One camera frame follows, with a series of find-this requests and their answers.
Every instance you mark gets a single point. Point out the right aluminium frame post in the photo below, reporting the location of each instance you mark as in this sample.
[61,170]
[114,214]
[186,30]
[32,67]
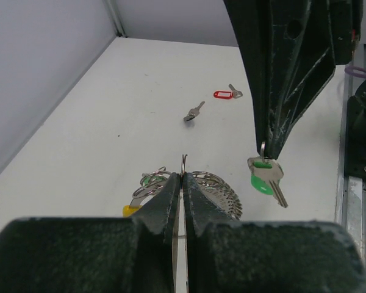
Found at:
[114,14]

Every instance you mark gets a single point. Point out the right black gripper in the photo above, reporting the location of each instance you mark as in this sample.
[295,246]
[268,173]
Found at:
[302,55]

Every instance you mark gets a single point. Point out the red outline tag key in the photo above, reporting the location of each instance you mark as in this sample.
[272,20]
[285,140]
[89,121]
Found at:
[232,93]

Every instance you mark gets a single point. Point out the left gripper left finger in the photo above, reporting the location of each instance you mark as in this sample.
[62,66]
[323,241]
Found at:
[95,254]

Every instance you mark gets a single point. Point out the green tag key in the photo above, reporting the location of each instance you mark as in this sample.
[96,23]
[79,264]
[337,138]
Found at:
[148,183]
[266,174]

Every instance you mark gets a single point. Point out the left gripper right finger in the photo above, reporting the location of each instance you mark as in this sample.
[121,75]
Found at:
[227,255]

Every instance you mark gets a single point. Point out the black tag key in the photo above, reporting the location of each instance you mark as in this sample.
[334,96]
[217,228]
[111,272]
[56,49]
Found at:
[193,113]

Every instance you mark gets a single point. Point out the aluminium mounting rail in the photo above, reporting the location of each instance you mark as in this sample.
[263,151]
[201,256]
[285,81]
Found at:
[350,207]

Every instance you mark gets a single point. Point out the metal keyring with yellow handle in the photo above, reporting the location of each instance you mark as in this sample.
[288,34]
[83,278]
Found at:
[210,188]

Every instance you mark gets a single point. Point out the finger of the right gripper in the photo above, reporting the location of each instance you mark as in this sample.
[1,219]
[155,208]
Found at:
[252,25]

